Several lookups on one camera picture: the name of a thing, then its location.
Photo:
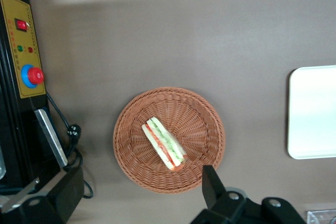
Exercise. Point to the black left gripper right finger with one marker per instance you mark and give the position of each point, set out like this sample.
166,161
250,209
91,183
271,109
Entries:
212,190

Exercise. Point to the black sealing machine yellow panel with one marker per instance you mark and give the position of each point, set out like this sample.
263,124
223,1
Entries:
29,51

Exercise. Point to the triangle sandwich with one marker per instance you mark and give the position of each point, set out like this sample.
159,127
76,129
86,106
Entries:
164,142

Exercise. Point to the round brown wicker basket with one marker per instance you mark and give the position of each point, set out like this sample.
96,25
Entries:
199,129

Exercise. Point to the clear acrylic bottle rack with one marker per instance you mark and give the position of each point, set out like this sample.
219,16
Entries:
321,217

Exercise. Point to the beige plastic tray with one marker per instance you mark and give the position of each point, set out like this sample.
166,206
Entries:
315,113

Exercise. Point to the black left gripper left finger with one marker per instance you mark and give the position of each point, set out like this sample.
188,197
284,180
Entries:
68,190

